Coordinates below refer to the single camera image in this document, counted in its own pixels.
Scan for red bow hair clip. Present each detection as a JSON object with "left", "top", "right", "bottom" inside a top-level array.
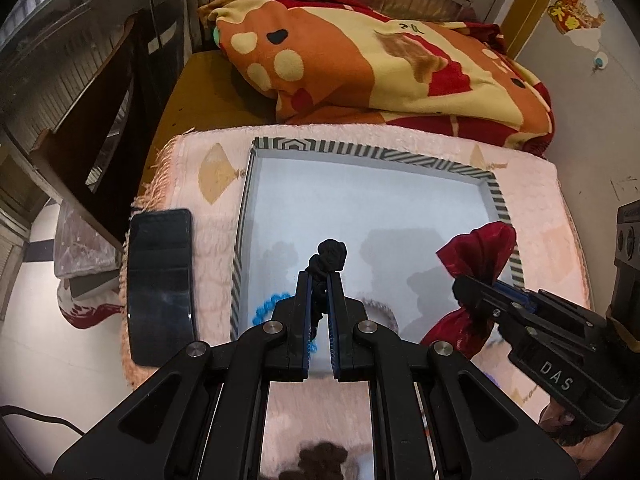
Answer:
[{"left": 420, "top": 221, "right": 516, "bottom": 360}]

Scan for black scrunchie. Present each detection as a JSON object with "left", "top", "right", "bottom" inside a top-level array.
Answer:
[{"left": 306, "top": 238, "right": 347, "bottom": 338}]

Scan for brown scrunchie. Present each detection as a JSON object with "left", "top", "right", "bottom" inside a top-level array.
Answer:
[{"left": 278, "top": 441, "right": 359, "bottom": 480}]

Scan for person's right hand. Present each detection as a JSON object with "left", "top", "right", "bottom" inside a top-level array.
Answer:
[{"left": 538, "top": 399, "right": 624, "bottom": 469}]

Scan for black smartphone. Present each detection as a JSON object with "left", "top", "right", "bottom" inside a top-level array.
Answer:
[{"left": 127, "top": 208, "right": 196, "bottom": 367}]

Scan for red white cloth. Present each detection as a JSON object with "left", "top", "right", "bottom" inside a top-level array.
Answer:
[{"left": 56, "top": 280, "right": 122, "bottom": 330}]

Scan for grey speckled stool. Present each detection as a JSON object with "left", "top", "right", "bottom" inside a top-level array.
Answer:
[{"left": 53, "top": 202, "right": 122, "bottom": 280}]

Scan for dark wooden chair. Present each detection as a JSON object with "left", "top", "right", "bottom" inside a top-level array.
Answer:
[{"left": 29, "top": 10, "right": 175, "bottom": 249}]

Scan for orange yellow red blanket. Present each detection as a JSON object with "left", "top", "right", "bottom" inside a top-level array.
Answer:
[{"left": 198, "top": 0, "right": 555, "bottom": 155}]

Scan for blue bead bracelet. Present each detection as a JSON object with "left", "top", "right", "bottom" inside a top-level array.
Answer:
[{"left": 250, "top": 291, "right": 319, "bottom": 356}]

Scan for silver bead bracelet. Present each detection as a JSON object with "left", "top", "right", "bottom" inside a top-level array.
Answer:
[{"left": 359, "top": 297, "right": 402, "bottom": 334}]

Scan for black cable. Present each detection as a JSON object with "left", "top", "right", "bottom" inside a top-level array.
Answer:
[{"left": 0, "top": 403, "right": 87, "bottom": 436}]

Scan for red gold wall sticker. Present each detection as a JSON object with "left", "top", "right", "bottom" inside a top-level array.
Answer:
[{"left": 547, "top": 0, "right": 606, "bottom": 52}]

